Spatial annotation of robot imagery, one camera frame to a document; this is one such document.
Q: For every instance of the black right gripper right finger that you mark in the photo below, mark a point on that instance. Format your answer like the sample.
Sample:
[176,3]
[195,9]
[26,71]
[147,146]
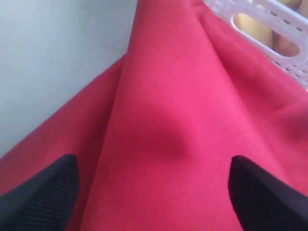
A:
[262,202]

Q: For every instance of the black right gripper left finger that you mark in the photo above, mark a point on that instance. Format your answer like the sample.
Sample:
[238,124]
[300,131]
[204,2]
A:
[45,202]

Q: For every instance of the red tablecloth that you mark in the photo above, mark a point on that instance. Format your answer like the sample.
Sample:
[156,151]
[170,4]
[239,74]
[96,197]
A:
[155,133]

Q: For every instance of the fried chicken nugget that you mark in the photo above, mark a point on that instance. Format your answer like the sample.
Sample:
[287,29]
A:
[284,46]

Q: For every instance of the yellow cheese wedge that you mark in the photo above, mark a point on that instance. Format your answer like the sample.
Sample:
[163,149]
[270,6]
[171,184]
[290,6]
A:
[254,28]

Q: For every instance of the white perforated basket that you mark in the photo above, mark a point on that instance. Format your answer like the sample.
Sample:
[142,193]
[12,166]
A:
[279,18]

